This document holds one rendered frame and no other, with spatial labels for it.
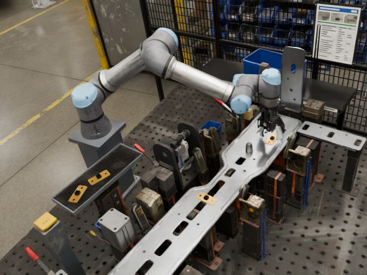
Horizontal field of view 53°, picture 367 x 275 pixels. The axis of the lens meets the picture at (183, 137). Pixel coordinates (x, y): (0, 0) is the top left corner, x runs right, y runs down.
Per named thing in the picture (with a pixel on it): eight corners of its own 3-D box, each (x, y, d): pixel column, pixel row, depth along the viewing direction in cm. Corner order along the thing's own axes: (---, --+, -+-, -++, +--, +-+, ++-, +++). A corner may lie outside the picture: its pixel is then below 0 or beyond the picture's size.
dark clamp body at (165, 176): (178, 244, 170) (165, 186, 146) (157, 231, 177) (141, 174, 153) (192, 227, 176) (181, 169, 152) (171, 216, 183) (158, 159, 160)
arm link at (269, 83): (261, 66, 153) (282, 67, 150) (260, 89, 160) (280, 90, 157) (258, 76, 147) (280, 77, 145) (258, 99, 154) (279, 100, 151)
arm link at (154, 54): (136, 48, 138) (255, 100, 138) (146, 35, 146) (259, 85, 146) (130, 72, 146) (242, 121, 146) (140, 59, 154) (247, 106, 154)
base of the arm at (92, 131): (75, 135, 178) (68, 119, 172) (95, 118, 188) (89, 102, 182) (98, 142, 171) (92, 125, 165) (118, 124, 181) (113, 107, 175)
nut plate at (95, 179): (92, 185, 140) (90, 183, 140) (87, 180, 143) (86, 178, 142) (111, 174, 144) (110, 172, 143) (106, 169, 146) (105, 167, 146)
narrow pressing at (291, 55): (300, 111, 186) (305, 49, 165) (279, 106, 192) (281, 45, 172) (301, 111, 186) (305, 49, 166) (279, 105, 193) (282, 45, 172)
